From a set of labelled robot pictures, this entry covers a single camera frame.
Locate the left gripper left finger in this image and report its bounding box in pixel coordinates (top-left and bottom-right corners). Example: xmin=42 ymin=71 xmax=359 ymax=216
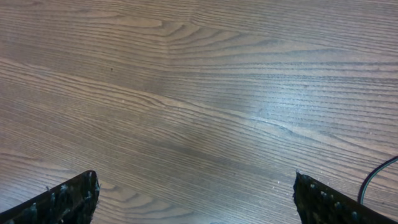
xmin=1 ymin=170 xmax=100 ymax=224

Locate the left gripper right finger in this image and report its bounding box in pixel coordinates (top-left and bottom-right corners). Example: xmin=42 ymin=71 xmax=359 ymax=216
xmin=293 ymin=172 xmax=397 ymax=224

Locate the thick black USB cable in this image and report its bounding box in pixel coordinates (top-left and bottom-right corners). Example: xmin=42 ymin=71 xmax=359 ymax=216
xmin=357 ymin=155 xmax=398 ymax=205

